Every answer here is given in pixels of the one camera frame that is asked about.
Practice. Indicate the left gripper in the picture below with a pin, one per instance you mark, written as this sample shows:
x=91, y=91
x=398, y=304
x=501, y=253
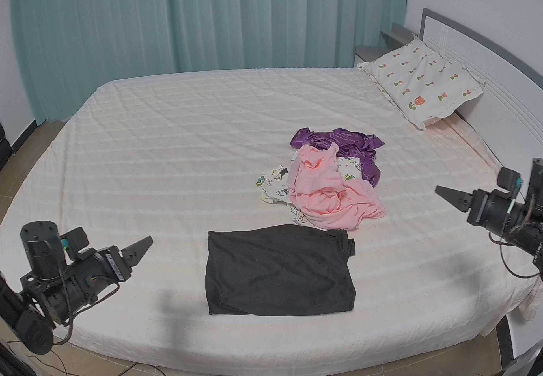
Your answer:
x=89, y=281

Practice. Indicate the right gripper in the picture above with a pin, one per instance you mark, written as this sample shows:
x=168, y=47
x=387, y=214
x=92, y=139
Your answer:
x=496, y=213

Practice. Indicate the black T-shirt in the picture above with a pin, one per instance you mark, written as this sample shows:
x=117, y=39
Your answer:
x=275, y=276

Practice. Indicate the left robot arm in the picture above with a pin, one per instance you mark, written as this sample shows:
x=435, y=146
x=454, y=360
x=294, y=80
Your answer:
x=40, y=247

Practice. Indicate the bed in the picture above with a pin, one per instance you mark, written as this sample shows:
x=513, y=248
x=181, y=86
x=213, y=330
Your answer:
x=169, y=145

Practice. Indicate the white printed pillow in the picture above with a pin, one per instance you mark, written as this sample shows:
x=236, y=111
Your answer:
x=420, y=77

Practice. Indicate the black chest of drawers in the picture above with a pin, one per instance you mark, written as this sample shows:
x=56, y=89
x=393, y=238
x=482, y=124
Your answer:
x=3, y=149

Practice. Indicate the pink garment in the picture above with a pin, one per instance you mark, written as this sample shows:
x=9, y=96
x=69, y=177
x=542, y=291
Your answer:
x=322, y=187

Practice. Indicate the purple garment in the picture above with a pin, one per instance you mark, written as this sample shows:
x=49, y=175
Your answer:
x=331, y=137

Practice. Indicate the grey bedside table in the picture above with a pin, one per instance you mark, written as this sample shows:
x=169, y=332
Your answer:
x=369, y=54

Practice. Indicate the white printed garment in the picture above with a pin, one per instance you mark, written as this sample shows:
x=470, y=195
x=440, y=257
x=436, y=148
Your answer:
x=275, y=183

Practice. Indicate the blue-green curtain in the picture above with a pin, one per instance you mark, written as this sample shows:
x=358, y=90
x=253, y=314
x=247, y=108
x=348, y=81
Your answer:
x=106, y=26

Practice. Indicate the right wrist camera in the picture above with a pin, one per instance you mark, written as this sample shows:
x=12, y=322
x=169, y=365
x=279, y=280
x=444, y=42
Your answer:
x=508, y=179

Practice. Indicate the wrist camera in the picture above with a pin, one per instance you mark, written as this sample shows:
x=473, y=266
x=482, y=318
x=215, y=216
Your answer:
x=76, y=240
x=508, y=179

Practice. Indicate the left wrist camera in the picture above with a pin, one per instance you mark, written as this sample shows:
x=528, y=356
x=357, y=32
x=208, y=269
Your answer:
x=76, y=240

